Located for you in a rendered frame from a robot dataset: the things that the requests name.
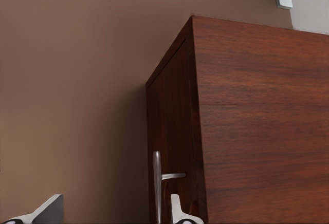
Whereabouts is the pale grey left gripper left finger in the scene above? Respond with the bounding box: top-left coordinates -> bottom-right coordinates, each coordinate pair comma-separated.
0,193 -> 64,224

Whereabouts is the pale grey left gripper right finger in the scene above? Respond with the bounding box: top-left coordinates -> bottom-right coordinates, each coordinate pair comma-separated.
170,193 -> 204,224

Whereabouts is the dark wood drawer cabinet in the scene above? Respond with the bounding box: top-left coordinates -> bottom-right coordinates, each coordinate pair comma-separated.
145,15 -> 329,224

